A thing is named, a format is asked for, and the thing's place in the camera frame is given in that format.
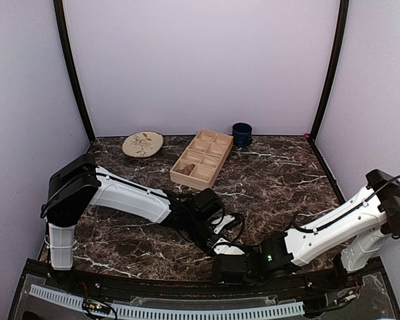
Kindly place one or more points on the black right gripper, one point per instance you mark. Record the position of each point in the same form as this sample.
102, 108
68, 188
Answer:
252, 248

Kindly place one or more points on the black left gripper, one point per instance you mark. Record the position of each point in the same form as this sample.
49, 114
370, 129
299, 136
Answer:
205, 248

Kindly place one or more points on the tan beige sock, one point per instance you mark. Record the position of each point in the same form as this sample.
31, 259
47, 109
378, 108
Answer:
188, 169

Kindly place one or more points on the wooden compartment tray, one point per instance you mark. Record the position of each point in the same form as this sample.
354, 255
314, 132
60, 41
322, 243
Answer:
207, 151

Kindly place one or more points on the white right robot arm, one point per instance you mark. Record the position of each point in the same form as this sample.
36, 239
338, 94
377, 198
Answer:
368, 219

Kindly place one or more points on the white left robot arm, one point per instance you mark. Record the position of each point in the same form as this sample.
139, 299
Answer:
82, 183

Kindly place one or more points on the cream floral plate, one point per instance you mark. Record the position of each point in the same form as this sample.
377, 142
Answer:
142, 144

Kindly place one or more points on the dark blue mug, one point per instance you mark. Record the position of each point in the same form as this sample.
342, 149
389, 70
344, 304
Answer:
242, 134

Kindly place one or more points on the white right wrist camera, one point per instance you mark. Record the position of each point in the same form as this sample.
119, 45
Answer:
223, 246

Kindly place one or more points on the white slotted cable duct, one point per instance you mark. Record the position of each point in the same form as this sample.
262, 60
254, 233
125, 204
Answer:
146, 308

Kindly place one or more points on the black left frame post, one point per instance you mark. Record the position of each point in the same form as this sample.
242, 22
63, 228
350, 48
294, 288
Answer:
71, 68

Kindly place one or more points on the black frame post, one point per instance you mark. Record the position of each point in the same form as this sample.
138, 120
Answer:
331, 70
71, 68

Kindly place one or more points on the black right frame post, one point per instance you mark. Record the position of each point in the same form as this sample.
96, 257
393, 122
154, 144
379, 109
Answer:
331, 70

